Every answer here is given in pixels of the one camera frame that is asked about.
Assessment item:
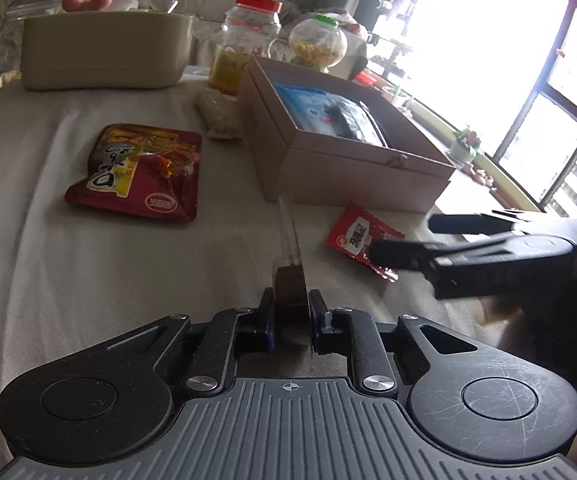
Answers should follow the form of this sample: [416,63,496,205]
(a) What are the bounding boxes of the white rice cracker packet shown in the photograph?
[196,87,244,140]

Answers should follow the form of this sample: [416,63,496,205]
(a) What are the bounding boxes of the dark window frame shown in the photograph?
[493,0,577,211]

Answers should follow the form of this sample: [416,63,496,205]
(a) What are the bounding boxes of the green-lid round snack jar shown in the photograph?
[288,14,348,75]

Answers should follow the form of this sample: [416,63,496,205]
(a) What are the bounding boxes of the blue snack packet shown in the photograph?
[273,82,364,136]

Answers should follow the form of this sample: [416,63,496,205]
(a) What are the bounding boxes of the beige plastic basket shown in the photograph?
[21,10,195,92]

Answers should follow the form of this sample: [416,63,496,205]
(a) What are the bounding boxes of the red-lid clear plastic jar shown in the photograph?
[208,0,283,97]

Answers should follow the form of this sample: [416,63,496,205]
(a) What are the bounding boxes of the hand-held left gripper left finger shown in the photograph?
[103,287,276,396]

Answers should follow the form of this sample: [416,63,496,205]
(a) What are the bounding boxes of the red and yellow snack packet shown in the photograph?
[64,123,203,223]

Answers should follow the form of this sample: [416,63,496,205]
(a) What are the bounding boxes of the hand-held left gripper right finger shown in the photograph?
[309,289,479,396]

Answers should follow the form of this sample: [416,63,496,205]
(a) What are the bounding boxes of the small red snack packet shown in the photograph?
[325,201,406,282]

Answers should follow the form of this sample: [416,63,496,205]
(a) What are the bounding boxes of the clear packet with dark snack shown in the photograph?
[271,195,312,346]

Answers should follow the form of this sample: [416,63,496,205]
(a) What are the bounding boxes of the small potted flowers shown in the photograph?
[449,127,484,163]

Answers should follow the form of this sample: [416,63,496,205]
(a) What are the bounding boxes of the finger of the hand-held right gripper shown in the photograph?
[429,211,530,235]
[371,239,450,275]

